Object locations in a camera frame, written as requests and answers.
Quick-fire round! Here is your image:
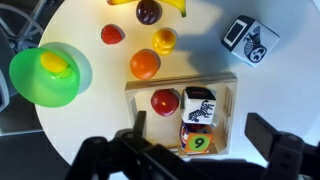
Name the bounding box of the black white soft cube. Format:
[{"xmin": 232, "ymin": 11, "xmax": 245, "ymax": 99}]
[{"xmin": 221, "ymin": 15, "xmax": 280, "ymax": 67}]

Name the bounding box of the red strawberry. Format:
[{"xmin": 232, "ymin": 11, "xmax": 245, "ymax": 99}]
[{"xmin": 101, "ymin": 24, "xmax": 125, "ymax": 45}]

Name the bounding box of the red apple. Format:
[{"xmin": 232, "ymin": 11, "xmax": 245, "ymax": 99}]
[{"xmin": 151, "ymin": 89, "xmax": 179, "ymax": 117}]

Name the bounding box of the colourful number nine cube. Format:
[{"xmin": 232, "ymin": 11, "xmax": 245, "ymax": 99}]
[{"xmin": 180, "ymin": 122, "xmax": 213, "ymax": 153}]

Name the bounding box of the dark purple plum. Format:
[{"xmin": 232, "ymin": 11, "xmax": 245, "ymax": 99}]
[{"xmin": 136, "ymin": 0, "xmax": 162, "ymax": 25}]

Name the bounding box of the yellow orange peach fruit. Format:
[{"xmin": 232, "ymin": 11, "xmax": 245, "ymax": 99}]
[{"xmin": 152, "ymin": 28, "xmax": 177, "ymax": 55}]

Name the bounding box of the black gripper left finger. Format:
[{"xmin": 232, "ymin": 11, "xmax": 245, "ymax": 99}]
[{"xmin": 133, "ymin": 111, "xmax": 146, "ymax": 136}]

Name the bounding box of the black white zebra cube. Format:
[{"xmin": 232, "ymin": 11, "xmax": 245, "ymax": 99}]
[{"xmin": 182, "ymin": 87, "xmax": 216, "ymax": 124}]

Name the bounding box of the wooden slatted tray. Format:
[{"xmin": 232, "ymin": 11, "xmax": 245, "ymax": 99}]
[{"xmin": 125, "ymin": 72, "xmax": 237, "ymax": 157}]

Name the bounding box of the green plastic bowl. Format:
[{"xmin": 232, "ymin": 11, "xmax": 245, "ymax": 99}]
[{"xmin": 9, "ymin": 42, "xmax": 92, "ymax": 107}]

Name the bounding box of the yellow lemon in bowl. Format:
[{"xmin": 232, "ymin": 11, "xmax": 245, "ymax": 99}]
[{"xmin": 40, "ymin": 52, "xmax": 68, "ymax": 73}]

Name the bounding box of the yellow banana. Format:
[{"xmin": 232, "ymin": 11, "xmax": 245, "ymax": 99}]
[{"xmin": 106, "ymin": 0, "xmax": 186, "ymax": 17}]

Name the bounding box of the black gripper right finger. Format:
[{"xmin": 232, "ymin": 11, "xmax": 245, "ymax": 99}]
[{"xmin": 245, "ymin": 113, "xmax": 281, "ymax": 160}]

